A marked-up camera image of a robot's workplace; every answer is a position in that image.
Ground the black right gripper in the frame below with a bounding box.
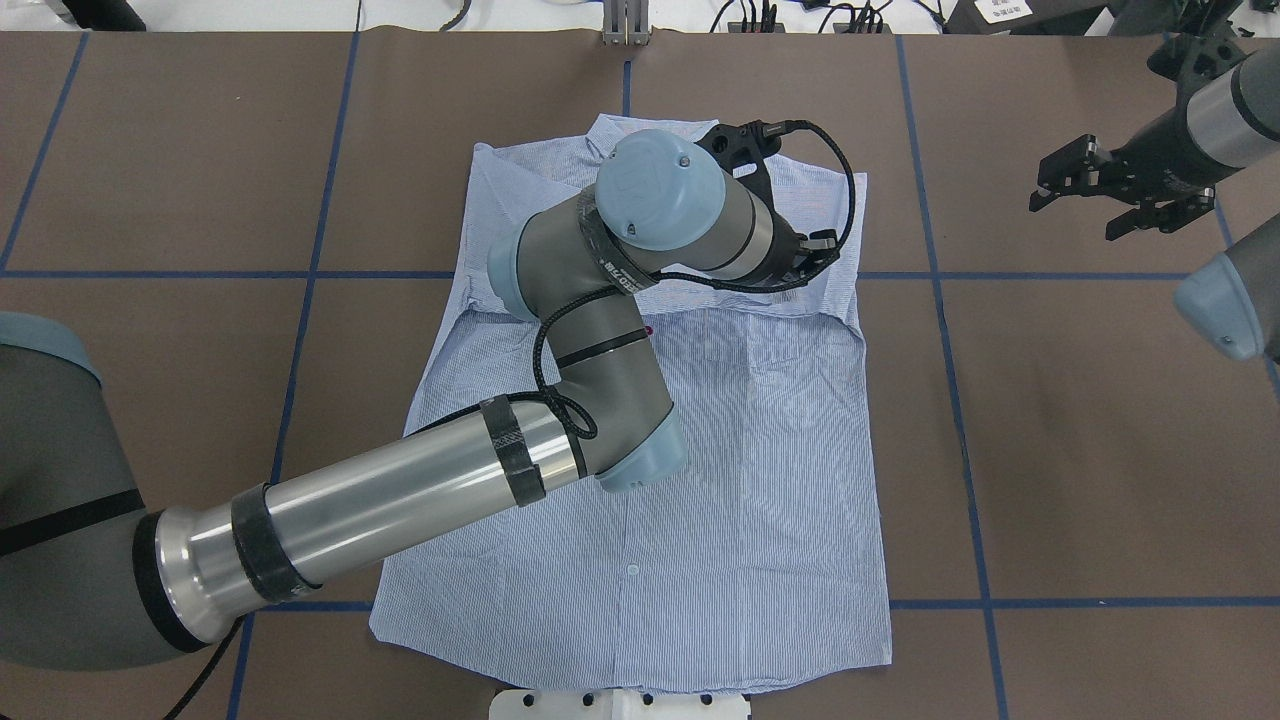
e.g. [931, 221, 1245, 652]
[1029, 110, 1216, 242]

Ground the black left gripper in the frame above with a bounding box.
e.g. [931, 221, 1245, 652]
[698, 120, 841, 291]

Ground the blue striped button shirt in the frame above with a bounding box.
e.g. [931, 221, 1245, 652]
[369, 173, 893, 694]

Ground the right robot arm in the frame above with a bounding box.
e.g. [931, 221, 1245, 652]
[1028, 35, 1277, 363]

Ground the black power strip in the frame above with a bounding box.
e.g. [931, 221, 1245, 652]
[709, 1, 892, 35]

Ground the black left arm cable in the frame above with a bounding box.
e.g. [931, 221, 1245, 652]
[440, 120, 858, 441]

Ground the grey metal bracket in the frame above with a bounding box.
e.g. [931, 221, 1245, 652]
[602, 0, 652, 47]

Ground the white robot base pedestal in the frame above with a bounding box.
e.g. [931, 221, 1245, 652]
[488, 689, 753, 719]

